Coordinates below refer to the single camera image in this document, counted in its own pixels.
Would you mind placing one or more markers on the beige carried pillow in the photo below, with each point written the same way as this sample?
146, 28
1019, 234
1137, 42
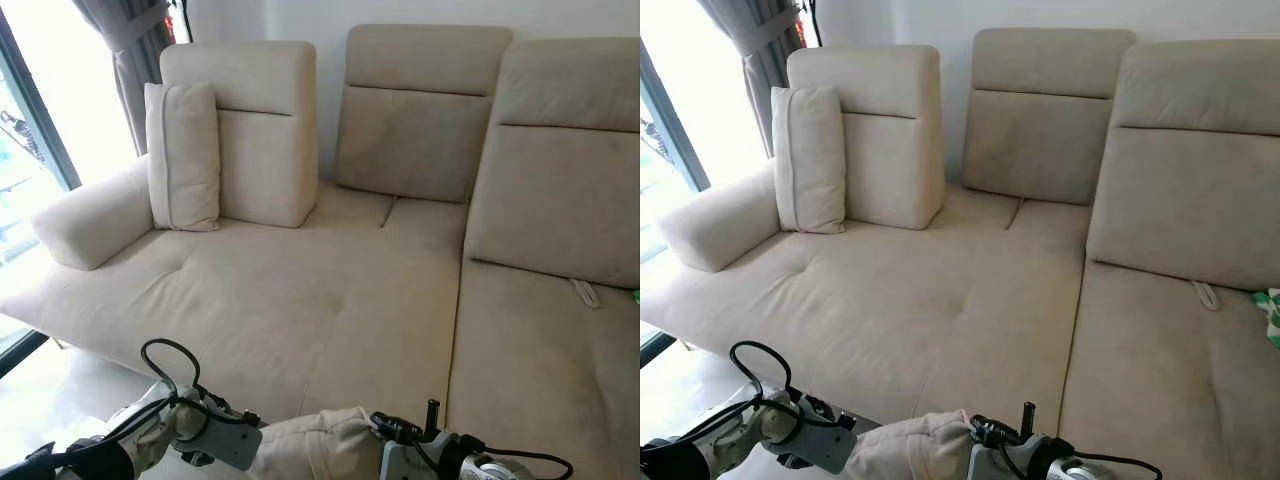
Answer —
315, 450
910, 452

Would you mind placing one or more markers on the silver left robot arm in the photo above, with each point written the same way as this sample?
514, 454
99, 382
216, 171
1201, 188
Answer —
740, 445
160, 430

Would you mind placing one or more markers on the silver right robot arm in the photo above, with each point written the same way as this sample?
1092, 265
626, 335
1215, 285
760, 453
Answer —
1085, 472
500, 470

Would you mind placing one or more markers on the beige fabric sofa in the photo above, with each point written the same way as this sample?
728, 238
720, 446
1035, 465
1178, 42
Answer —
930, 300
300, 290

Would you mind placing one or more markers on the beige sofa armrest cushion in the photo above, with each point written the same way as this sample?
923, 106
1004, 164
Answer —
715, 220
90, 215

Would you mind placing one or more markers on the small beige upright pillow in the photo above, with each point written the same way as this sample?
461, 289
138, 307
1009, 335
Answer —
185, 155
810, 160

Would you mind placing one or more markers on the beige sofa backrest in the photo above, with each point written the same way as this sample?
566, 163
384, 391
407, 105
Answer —
265, 150
560, 190
415, 130
1185, 195
895, 150
1040, 135

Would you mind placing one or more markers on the dark grey curtain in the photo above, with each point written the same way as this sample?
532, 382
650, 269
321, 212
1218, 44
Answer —
755, 70
130, 70

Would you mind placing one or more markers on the red tassel ornament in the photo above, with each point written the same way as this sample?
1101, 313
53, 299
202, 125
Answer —
804, 30

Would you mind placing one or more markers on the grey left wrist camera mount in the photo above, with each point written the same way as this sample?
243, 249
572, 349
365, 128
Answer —
830, 452
235, 447

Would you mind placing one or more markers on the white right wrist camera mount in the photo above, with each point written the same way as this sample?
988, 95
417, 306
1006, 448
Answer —
995, 468
405, 466

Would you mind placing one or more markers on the black sliding door frame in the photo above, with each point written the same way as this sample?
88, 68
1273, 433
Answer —
45, 110
680, 130

